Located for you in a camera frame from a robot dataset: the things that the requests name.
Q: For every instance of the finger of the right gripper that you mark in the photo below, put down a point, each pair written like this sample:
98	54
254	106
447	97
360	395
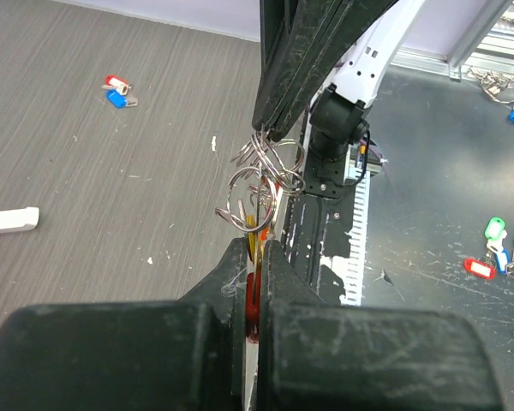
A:
363	14
300	42

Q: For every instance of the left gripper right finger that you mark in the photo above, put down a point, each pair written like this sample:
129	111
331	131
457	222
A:
315	356

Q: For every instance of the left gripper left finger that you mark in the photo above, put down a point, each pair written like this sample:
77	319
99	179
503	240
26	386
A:
145	355

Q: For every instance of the red handled keyring with keys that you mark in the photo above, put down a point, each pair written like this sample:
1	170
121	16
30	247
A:
266	173

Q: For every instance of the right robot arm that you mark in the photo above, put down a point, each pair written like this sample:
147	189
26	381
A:
339	107

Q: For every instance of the spare keyring with blue tag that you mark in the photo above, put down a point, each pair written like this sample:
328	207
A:
497	87

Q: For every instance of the blue and red keys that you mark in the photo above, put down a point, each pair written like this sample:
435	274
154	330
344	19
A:
118	92

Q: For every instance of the green red blue key tags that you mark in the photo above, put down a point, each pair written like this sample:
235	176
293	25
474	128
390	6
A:
497	259

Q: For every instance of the white clothes rack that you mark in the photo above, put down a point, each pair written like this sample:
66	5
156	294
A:
18	220

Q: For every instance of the grey cable duct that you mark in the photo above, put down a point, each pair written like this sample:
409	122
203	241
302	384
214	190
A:
355	265

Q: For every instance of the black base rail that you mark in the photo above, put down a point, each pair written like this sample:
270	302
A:
315	231

